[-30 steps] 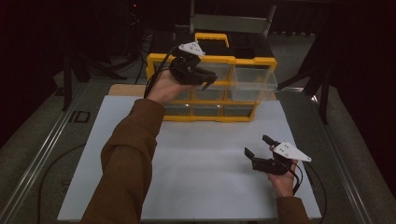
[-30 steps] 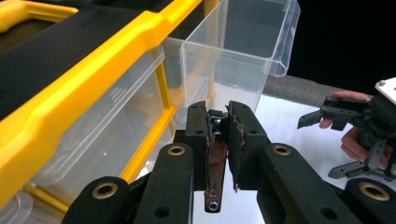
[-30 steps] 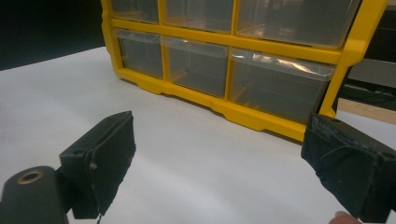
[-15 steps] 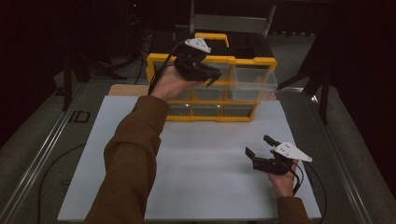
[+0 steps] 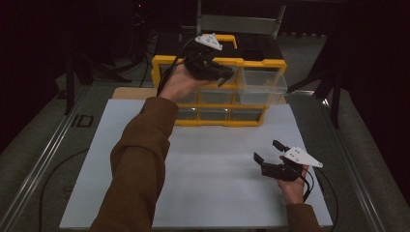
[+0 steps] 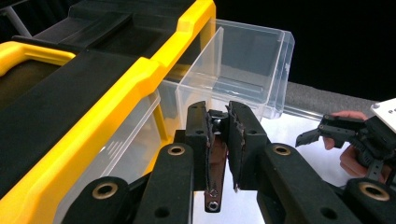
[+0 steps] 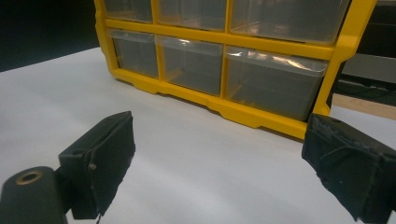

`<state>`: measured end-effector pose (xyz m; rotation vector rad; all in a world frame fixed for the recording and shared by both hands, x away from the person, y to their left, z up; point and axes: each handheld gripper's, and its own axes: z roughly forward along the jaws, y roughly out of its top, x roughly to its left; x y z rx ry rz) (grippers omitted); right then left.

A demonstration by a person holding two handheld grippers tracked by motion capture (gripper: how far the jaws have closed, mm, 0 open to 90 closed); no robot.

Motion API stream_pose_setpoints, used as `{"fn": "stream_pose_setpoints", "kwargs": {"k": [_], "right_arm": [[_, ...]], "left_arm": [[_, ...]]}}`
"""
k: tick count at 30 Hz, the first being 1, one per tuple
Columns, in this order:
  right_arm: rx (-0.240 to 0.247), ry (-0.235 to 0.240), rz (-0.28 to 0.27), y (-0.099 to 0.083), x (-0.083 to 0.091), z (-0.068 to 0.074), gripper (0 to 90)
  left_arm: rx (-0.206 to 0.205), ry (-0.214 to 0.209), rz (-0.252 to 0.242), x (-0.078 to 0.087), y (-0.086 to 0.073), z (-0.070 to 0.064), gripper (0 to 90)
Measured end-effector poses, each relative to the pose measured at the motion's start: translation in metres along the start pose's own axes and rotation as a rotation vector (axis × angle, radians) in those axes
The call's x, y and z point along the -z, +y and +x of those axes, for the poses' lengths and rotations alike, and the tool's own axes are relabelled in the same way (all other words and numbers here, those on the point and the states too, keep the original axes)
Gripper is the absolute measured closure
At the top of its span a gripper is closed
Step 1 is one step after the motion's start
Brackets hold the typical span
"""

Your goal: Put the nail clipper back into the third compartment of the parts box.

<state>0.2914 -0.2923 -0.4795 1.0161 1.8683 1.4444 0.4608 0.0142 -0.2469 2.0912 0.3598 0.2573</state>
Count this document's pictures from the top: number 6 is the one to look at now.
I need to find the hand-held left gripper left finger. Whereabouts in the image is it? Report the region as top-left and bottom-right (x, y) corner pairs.
(185, 100), (210, 192)

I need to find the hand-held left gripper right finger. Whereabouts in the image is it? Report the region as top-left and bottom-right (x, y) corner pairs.
(226, 100), (271, 191)

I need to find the clear pull-out drawer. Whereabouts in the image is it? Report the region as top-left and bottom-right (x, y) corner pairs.
(162, 19), (296, 127)

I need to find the yellow black drawer organizer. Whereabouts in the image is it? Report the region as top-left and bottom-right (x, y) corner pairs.
(0, 0), (218, 224)

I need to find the white foam board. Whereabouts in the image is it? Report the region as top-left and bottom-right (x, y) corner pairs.
(191, 110), (355, 224)

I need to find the clear plastic bin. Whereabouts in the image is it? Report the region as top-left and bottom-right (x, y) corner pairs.
(51, 89), (176, 224)

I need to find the grey metal stand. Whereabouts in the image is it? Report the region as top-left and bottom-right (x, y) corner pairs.
(0, 0), (33, 38)

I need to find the yellow organizer handle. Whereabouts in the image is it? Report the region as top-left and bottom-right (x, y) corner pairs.
(0, 40), (77, 77)

